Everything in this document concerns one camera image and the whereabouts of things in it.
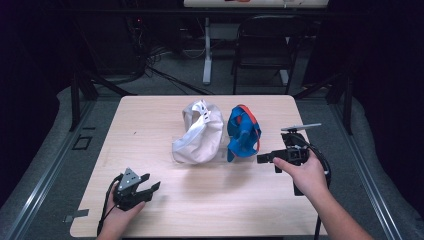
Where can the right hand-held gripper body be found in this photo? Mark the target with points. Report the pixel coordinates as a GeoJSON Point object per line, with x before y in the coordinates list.
{"type": "Point", "coordinates": [295, 150]}

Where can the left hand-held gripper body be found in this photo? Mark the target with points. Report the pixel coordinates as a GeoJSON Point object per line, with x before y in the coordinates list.
{"type": "Point", "coordinates": [128, 190]}

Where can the blue cap with orange trim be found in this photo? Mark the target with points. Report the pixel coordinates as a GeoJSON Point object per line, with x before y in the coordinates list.
{"type": "Point", "coordinates": [243, 133]}

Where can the beige cap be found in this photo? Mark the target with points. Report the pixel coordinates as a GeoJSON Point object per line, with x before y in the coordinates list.
{"type": "Point", "coordinates": [203, 143]}

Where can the person's right hand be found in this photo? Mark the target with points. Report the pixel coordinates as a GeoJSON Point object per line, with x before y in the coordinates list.
{"type": "Point", "coordinates": [308, 178]}

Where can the person's left hand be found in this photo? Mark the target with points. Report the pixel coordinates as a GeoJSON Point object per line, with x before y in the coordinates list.
{"type": "Point", "coordinates": [116, 220]}

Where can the grey tape strip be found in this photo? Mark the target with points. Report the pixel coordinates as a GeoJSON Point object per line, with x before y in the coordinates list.
{"type": "Point", "coordinates": [76, 215]}

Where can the black metal stand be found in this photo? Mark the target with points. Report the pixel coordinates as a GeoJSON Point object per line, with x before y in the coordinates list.
{"type": "Point", "coordinates": [75, 100]}
{"type": "Point", "coordinates": [346, 100]}

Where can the black tape square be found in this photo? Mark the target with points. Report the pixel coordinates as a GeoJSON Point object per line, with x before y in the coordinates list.
{"type": "Point", "coordinates": [74, 142]}

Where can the white table leg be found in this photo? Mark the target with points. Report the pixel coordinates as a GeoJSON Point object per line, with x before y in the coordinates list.
{"type": "Point", "coordinates": [284, 77]}
{"type": "Point", "coordinates": [207, 60]}

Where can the black folding chair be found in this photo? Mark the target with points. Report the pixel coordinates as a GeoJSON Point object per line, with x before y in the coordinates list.
{"type": "Point", "coordinates": [263, 50]}

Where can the black equipment cabinet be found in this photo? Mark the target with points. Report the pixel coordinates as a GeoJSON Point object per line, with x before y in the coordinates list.
{"type": "Point", "coordinates": [110, 43]}

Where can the metal floor rail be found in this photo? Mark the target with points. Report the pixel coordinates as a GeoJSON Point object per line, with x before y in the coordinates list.
{"type": "Point", "coordinates": [370, 180]}
{"type": "Point", "coordinates": [43, 176]}

